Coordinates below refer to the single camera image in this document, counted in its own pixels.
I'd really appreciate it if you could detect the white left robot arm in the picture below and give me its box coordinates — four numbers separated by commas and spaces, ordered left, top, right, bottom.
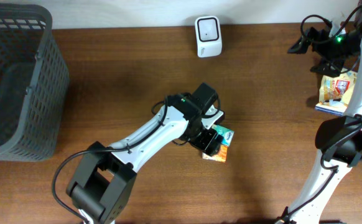
66, 83, 225, 223

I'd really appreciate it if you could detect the grey plastic mesh basket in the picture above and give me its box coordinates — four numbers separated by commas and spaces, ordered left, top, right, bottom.
0, 3, 70, 162

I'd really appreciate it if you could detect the beige wet wipes pack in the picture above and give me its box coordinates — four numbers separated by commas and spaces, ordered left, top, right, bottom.
315, 71, 357, 116

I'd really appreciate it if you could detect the white barcode scanner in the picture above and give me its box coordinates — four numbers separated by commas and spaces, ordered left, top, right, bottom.
195, 16, 223, 58

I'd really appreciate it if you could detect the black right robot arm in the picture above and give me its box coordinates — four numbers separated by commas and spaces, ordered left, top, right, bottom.
276, 1, 362, 223

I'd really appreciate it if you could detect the teal tissue pack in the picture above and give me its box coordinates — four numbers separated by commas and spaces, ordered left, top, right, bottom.
212, 124, 234, 146

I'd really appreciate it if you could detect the orange tissue pack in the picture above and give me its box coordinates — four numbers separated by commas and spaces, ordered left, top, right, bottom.
202, 145, 228, 163

